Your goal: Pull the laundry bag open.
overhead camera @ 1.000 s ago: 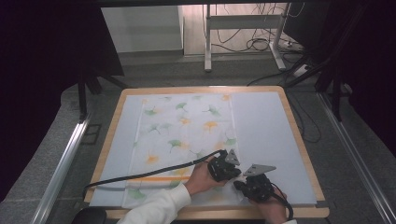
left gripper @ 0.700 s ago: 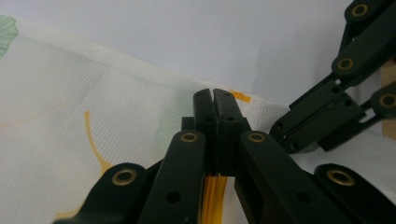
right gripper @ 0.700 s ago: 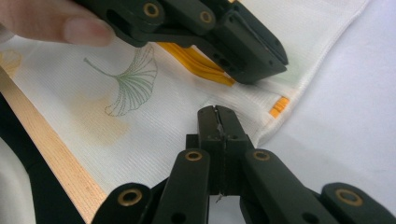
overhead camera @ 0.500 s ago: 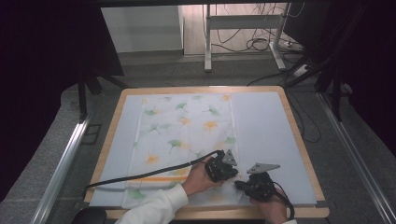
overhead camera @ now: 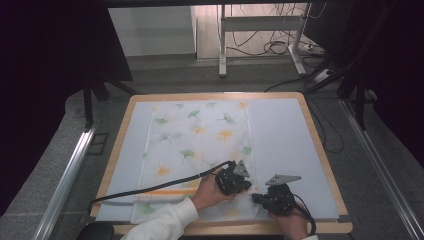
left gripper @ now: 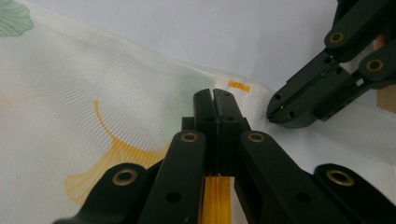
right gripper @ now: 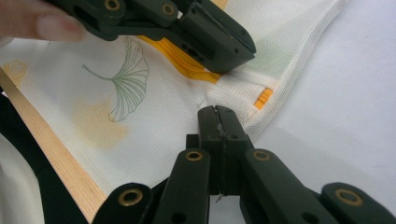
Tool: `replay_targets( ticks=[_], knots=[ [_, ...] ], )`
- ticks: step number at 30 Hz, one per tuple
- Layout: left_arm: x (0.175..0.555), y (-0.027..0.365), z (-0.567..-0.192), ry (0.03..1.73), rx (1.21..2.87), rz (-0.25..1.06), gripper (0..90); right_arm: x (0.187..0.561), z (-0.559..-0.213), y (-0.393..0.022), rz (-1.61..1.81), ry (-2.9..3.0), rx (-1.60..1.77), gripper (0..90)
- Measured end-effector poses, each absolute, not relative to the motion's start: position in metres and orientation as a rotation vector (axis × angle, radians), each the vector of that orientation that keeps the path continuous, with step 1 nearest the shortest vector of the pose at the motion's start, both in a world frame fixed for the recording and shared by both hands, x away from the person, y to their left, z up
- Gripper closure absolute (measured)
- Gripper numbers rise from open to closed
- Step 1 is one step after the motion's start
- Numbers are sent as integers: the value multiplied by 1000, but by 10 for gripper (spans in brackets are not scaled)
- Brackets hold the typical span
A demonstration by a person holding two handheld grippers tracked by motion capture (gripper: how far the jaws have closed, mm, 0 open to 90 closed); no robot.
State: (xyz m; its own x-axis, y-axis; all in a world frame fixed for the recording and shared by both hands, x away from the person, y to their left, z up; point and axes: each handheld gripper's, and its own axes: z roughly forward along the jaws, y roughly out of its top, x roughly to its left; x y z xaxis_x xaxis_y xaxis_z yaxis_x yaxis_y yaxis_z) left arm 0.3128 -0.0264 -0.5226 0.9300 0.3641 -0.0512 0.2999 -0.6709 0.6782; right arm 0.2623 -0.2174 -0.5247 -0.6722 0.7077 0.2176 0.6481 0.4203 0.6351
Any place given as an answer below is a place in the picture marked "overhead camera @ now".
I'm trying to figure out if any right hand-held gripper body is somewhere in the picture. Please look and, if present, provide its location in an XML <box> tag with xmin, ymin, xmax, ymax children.
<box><xmin>264</xmin><ymin>173</ymin><xmax>303</xmax><ymax>216</ymax></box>

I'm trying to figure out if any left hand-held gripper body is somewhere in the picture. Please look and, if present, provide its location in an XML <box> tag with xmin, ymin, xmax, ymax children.
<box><xmin>215</xmin><ymin>160</ymin><xmax>251</xmax><ymax>197</ymax></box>

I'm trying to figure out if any white leaf-print pillowcase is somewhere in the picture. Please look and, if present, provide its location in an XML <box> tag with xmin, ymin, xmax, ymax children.
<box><xmin>130</xmin><ymin>100</ymin><xmax>268</xmax><ymax>225</ymax></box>

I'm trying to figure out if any person's left hand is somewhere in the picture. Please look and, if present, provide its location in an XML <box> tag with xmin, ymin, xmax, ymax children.
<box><xmin>191</xmin><ymin>167</ymin><xmax>235</xmax><ymax>212</ymax></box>

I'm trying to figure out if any person's right hand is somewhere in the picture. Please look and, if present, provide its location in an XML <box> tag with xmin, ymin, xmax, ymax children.
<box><xmin>268</xmin><ymin>208</ymin><xmax>310</xmax><ymax>240</ymax></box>

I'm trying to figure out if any white table mat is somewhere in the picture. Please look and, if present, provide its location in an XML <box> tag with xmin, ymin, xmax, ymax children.
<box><xmin>95</xmin><ymin>98</ymin><xmax>340</xmax><ymax>223</ymax></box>

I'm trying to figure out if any wooden table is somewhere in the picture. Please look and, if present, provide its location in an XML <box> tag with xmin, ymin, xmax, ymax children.
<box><xmin>91</xmin><ymin>92</ymin><xmax>354</xmax><ymax>236</ymax></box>

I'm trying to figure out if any black metal stand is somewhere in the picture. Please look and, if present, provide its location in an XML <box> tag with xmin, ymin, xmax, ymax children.
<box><xmin>82</xmin><ymin>74</ymin><xmax>138</xmax><ymax>132</ymax></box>
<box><xmin>303</xmin><ymin>3</ymin><xmax>379</xmax><ymax>132</ymax></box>

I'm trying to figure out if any white power strip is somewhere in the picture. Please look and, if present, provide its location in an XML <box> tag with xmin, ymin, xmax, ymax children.
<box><xmin>313</xmin><ymin>68</ymin><xmax>335</xmax><ymax>84</ymax></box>

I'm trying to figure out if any dark floor vent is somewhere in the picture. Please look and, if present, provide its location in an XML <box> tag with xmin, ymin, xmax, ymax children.
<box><xmin>86</xmin><ymin>132</ymin><xmax>110</xmax><ymax>156</ymax></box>

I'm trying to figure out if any dark rounded object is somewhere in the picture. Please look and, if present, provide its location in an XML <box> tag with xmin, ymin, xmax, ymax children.
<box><xmin>75</xmin><ymin>222</ymin><xmax>115</xmax><ymax>240</ymax></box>

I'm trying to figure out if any white cabinet panel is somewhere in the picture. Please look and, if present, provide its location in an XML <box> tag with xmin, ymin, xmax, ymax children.
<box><xmin>107</xmin><ymin>5</ymin><xmax>198</xmax><ymax>58</ymax></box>

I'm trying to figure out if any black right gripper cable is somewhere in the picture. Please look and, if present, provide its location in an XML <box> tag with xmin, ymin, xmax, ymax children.
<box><xmin>292</xmin><ymin>194</ymin><xmax>317</xmax><ymax>236</ymax></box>

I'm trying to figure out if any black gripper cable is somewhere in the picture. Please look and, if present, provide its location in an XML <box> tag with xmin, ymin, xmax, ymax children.
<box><xmin>87</xmin><ymin>160</ymin><xmax>235</xmax><ymax>215</ymax></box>
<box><xmin>292</xmin><ymin>194</ymin><xmax>317</xmax><ymax>236</ymax></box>

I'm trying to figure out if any thin black floor cable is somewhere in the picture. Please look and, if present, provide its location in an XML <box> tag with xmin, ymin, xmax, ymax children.
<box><xmin>306</xmin><ymin>99</ymin><xmax>345</xmax><ymax>155</ymax></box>

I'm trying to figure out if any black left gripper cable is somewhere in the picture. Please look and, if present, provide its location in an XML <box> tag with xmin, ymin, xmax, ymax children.
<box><xmin>87</xmin><ymin>160</ymin><xmax>235</xmax><ymax>215</ymax></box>

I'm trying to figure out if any aluminium rail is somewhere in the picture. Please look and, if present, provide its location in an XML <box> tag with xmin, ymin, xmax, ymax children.
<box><xmin>32</xmin><ymin>125</ymin><xmax>98</xmax><ymax>240</ymax></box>
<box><xmin>339</xmin><ymin>98</ymin><xmax>424</xmax><ymax>240</ymax></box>

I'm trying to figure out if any tangle of black floor cables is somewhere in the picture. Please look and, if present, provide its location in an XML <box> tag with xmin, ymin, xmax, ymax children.
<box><xmin>229</xmin><ymin>3</ymin><xmax>309</xmax><ymax>58</ymax></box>

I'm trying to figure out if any white desk frame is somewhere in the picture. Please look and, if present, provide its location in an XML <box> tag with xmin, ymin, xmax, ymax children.
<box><xmin>218</xmin><ymin>3</ymin><xmax>313</xmax><ymax>78</ymax></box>

